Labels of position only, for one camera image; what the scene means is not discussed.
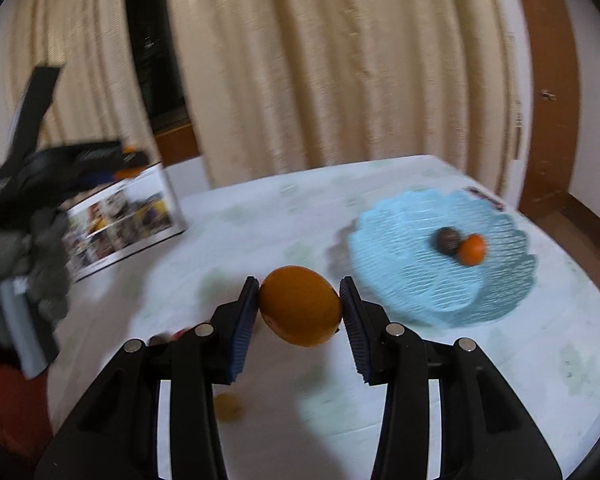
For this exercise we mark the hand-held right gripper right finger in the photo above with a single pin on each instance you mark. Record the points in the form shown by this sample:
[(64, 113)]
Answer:
[(355, 335)]

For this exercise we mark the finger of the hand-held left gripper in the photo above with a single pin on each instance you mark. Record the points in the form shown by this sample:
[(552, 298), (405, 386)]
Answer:
[(107, 154), (105, 176)]

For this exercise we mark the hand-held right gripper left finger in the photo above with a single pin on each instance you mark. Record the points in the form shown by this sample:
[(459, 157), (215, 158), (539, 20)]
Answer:
[(242, 332)]

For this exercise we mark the red tomato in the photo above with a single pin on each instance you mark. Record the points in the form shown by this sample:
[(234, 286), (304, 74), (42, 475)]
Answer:
[(181, 332)]

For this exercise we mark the large orange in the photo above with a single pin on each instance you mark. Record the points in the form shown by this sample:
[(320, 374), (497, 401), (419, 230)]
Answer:
[(300, 305)]

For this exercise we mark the brown kiwi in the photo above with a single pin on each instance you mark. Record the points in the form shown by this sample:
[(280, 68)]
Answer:
[(228, 406)]

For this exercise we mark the light blue plastic basket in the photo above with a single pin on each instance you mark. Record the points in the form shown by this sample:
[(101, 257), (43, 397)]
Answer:
[(405, 270)]

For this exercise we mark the person's left hand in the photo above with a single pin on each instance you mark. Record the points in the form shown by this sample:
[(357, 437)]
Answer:
[(47, 260)]

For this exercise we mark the wooden window sill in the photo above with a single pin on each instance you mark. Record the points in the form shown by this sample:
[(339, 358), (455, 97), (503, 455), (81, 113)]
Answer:
[(177, 140)]

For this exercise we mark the white green-printed tablecloth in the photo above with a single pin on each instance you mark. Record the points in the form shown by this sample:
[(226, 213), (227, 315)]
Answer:
[(290, 220)]

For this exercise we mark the beige curtain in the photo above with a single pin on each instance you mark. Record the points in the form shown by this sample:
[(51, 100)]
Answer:
[(75, 35), (330, 60)]

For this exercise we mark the dark window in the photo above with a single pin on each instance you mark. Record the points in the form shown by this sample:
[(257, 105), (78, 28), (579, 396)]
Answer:
[(152, 35)]

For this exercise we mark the dark passion fruit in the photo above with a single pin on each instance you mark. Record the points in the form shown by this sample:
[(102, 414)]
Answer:
[(446, 240)]

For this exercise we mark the pink thread snips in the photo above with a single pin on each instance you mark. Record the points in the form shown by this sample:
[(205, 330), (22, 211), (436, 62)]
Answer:
[(485, 198)]

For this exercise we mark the red cloth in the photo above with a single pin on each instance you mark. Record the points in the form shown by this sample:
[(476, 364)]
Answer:
[(10, 410)]

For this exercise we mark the gold curtain tassel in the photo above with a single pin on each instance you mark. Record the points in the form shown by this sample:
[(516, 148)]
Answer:
[(518, 127)]

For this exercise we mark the metal door knob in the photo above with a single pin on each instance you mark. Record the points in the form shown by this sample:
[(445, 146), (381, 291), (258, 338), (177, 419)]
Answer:
[(546, 94)]

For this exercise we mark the brown wooden door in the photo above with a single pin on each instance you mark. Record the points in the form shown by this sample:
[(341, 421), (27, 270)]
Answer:
[(550, 60)]

